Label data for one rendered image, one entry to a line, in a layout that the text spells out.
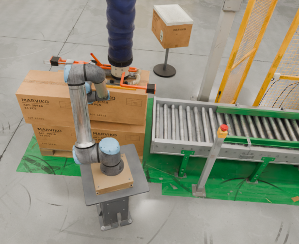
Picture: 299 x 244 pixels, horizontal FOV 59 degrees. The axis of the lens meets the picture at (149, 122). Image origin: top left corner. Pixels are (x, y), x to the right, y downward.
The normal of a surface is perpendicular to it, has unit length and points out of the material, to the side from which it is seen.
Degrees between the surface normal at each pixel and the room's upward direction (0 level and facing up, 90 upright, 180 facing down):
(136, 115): 90
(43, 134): 90
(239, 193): 0
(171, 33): 90
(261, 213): 0
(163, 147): 90
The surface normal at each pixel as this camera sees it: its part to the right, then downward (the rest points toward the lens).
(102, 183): 0.01, -0.74
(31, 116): -0.03, 0.71
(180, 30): 0.30, 0.69
